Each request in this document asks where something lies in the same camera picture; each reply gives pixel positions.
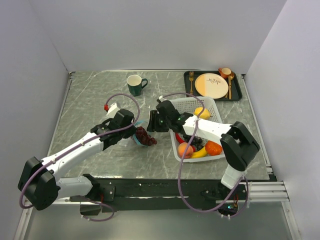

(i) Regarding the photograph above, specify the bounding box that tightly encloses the black base beam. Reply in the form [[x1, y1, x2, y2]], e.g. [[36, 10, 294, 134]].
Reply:
[[37, 174, 278, 216]]

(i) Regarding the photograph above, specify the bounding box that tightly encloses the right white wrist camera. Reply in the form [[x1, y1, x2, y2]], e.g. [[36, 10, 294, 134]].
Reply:
[[158, 95, 166, 102]]

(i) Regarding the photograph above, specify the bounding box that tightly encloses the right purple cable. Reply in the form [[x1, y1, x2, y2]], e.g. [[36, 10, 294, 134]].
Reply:
[[159, 92, 250, 219]]

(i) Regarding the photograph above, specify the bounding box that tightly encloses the peach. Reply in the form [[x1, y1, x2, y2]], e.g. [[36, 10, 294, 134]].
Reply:
[[177, 142, 194, 159]]

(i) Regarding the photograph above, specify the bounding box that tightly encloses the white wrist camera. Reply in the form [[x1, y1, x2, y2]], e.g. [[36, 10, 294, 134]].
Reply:
[[158, 95, 166, 102], [104, 102, 121, 119]]

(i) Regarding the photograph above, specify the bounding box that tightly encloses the small orange cup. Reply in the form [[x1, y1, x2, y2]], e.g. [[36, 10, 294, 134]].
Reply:
[[218, 67, 232, 79]]

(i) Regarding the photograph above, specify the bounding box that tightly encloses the white plastic basket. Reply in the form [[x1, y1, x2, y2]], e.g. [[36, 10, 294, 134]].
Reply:
[[169, 96, 231, 163]]

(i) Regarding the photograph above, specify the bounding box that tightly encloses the green mug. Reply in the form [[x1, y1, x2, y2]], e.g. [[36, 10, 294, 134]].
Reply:
[[126, 74, 148, 97]]

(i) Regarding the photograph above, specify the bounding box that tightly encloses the red grape bunch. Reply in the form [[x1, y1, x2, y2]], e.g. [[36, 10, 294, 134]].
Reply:
[[134, 126, 158, 147]]

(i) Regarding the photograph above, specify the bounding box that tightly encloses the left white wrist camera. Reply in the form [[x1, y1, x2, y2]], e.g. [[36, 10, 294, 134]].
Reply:
[[104, 102, 121, 119]]

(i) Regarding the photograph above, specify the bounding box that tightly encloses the black grape bunch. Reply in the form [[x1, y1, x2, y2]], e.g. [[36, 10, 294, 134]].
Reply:
[[183, 135, 204, 152]]

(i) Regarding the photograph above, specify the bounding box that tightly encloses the gold fork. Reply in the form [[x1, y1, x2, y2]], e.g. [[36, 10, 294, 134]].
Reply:
[[189, 71, 194, 95]]

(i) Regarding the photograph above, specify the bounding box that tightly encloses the yellow lemon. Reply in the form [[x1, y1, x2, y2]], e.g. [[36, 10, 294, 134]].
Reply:
[[193, 107, 211, 120]]

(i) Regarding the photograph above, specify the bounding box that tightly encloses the gold spoon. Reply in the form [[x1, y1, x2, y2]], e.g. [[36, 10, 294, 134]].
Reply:
[[225, 72, 235, 100]]

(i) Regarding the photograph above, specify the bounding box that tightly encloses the purple cable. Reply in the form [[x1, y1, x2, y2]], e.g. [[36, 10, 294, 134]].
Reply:
[[159, 92, 250, 219], [18, 93, 141, 223]]

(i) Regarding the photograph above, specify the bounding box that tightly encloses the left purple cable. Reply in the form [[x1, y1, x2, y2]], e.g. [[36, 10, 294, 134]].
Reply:
[[18, 93, 141, 223]]

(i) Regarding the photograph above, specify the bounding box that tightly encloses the red chili pepper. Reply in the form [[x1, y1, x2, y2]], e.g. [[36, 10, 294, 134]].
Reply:
[[175, 133, 185, 144]]

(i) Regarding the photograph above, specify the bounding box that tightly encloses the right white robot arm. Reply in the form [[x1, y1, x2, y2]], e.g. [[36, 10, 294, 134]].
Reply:
[[147, 100, 260, 199]]

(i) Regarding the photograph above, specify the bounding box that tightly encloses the clear zip top bag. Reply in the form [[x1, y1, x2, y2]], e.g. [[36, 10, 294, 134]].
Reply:
[[118, 120, 158, 149]]

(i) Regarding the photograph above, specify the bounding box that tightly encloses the banana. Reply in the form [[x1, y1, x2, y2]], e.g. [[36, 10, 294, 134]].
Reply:
[[190, 147, 208, 159]]

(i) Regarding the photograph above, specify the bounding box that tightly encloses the orange tangerine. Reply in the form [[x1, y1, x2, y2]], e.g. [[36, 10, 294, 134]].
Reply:
[[205, 141, 223, 156]]

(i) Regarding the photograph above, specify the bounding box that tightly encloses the beige round plate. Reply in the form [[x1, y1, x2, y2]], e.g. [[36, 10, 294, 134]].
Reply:
[[195, 73, 229, 99]]

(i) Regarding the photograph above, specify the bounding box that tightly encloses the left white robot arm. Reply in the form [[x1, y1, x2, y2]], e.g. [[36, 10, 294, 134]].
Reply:
[[17, 108, 136, 211]]

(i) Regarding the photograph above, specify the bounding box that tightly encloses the dark green tray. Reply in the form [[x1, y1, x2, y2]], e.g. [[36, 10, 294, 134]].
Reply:
[[183, 70, 243, 102]]

